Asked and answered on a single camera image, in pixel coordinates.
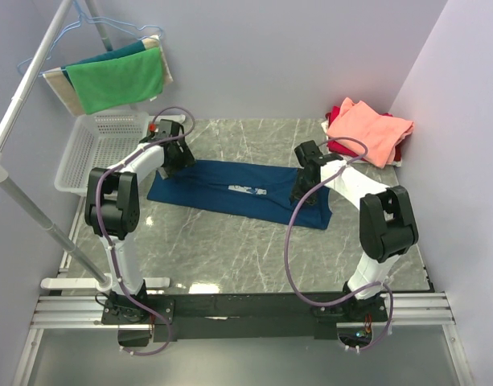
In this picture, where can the black base beam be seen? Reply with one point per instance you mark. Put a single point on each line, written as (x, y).
(236, 316)

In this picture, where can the aluminium rail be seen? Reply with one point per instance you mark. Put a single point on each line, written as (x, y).
(82, 312)

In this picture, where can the blue t shirt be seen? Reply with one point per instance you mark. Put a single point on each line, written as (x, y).
(234, 188)

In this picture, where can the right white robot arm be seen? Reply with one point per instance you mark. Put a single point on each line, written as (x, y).
(387, 226)

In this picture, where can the white folded t shirt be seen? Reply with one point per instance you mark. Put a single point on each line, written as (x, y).
(335, 147)

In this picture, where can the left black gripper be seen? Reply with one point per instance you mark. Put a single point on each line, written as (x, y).
(186, 161)

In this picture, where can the blue wire hanger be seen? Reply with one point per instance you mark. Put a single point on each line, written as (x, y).
(89, 14)

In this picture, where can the salmon folded t shirt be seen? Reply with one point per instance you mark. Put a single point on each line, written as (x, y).
(358, 126)

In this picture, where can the white clothes rack pole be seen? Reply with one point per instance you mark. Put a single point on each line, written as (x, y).
(17, 102)

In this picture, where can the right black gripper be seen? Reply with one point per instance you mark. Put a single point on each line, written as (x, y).
(298, 195)

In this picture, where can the green towel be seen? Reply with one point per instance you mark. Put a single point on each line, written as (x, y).
(127, 80)

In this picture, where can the white plastic laundry basket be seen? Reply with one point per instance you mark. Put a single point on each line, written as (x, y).
(98, 140)

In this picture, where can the white rack foot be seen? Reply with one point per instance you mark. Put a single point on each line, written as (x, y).
(180, 118)

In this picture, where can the teal towel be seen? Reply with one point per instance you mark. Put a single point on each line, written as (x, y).
(109, 54)

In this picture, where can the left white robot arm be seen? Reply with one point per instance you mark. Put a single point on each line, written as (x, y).
(112, 207)

